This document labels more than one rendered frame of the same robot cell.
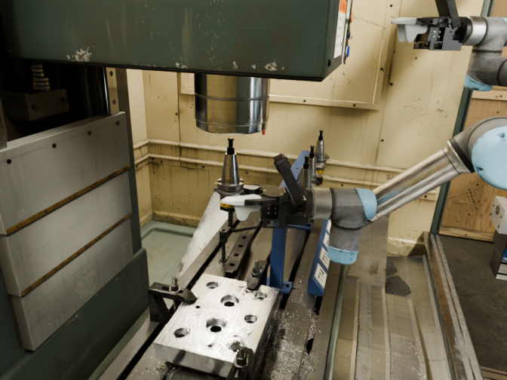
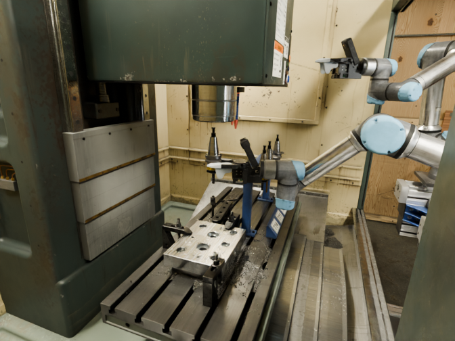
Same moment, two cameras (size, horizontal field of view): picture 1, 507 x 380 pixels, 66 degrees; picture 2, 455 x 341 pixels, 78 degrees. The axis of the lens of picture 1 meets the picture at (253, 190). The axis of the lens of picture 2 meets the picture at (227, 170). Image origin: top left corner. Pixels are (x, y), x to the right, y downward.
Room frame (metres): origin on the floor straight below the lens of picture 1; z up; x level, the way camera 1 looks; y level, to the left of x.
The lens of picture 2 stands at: (-0.17, -0.08, 1.58)
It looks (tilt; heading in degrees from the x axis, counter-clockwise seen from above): 17 degrees down; 4
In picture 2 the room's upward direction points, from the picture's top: 1 degrees clockwise
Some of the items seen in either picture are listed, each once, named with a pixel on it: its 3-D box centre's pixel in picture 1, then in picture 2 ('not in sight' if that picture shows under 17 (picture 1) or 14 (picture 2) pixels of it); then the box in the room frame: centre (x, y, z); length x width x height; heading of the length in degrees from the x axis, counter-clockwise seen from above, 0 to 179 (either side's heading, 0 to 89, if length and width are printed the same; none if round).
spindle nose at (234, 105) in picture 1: (231, 98); (214, 103); (0.85, 0.05, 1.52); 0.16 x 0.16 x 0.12
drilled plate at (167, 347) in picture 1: (222, 320); (208, 245); (0.81, 0.07, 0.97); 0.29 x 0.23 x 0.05; 164
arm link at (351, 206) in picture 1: (350, 205); (288, 170); (0.86, -0.23, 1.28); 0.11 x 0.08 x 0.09; 94
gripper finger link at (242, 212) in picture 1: (241, 209); (219, 170); (0.81, 0.03, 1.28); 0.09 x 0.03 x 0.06; 107
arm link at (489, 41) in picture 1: (491, 33); (381, 68); (1.18, -0.64, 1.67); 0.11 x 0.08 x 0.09; 104
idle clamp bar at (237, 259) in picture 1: (238, 258); (222, 215); (1.15, 0.04, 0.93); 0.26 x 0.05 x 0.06; 169
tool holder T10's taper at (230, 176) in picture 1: (230, 167); (213, 145); (0.85, 0.05, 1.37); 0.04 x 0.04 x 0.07
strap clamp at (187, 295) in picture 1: (173, 300); (177, 233); (0.87, 0.21, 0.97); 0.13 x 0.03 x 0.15; 74
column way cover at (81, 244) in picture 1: (78, 219); (121, 183); (0.96, 0.48, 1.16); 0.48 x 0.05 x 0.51; 164
